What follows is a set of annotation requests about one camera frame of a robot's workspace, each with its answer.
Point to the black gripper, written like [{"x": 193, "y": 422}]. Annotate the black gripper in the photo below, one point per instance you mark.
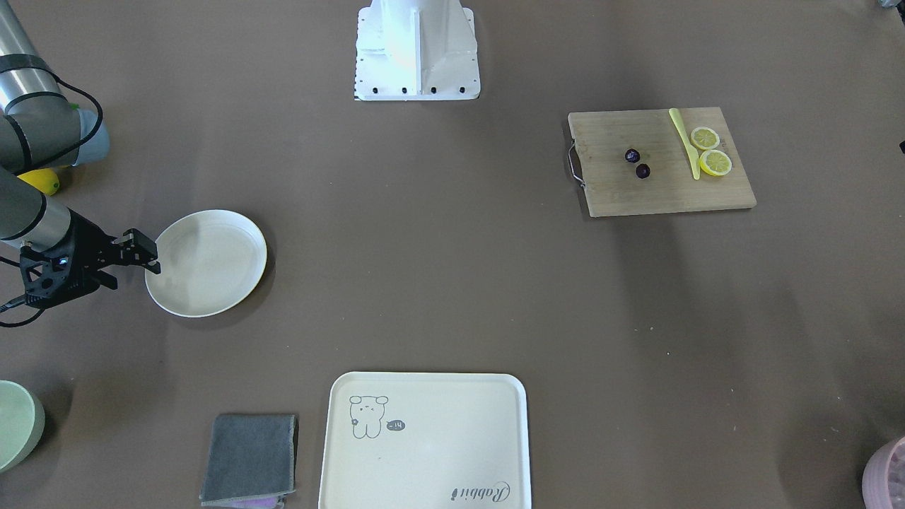
[{"x": 88, "y": 240}]

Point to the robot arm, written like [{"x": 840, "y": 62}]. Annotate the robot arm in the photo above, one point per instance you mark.
[{"x": 40, "y": 129}]

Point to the cream rabbit tray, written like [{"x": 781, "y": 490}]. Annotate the cream rabbit tray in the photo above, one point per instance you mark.
[{"x": 426, "y": 440}]

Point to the cream round plate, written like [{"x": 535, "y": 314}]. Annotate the cream round plate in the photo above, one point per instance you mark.
[{"x": 210, "y": 261}]

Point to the yellow lemon outer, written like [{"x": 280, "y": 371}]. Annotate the yellow lemon outer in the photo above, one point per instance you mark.
[{"x": 46, "y": 180}]

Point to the green bowl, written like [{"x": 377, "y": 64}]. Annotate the green bowl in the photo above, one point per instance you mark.
[{"x": 22, "y": 423}]

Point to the grey folded cloth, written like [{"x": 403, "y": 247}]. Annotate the grey folded cloth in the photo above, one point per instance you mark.
[{"x": 251, "y": 461}]

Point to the wooden cutting board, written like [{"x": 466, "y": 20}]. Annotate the wooden cutting board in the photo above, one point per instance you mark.
[{"x": 610, "y": 184}]

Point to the yellow plastic knife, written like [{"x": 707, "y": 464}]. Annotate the yellow plastic knife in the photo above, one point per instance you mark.
[{"x": 690, "y": 150}]

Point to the lemon slice upper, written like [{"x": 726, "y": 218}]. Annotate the lemon slice upper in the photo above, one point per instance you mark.
[{"x": 704, "y": 138}]

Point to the lemon slice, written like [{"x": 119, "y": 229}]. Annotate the lemon slice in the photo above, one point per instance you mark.
[
  {"x": 704, "y": 138},
  {"x": 715, "y": 163}
]

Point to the lemon slice lower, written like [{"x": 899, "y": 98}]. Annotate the lemon slice lower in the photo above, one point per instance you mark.
[{"x": 715, "y": 163}]

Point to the pink bowl with ice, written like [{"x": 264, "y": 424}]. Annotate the pink bowl with ice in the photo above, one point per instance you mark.
[{"x": 883, "y": 477}]

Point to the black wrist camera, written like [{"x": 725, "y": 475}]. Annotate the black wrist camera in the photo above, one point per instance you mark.
[{"x": 62, "y": 274}]

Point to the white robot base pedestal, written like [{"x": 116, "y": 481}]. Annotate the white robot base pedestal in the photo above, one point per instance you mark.
[{"x": 416, "y": 51}]

